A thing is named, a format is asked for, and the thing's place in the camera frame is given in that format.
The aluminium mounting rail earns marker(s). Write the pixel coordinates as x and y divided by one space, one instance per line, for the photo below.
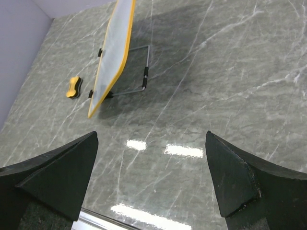
90 220

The wire whiteboard stand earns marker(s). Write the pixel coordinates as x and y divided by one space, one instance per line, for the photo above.
134 76

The yellow-framed whiteboard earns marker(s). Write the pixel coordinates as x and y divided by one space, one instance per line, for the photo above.
114 52

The yellow whiteboard eraser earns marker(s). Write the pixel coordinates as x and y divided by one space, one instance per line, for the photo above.
74 90

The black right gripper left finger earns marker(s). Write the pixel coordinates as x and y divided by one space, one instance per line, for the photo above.
46 192

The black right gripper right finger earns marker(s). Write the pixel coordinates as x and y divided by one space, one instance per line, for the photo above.
255 194

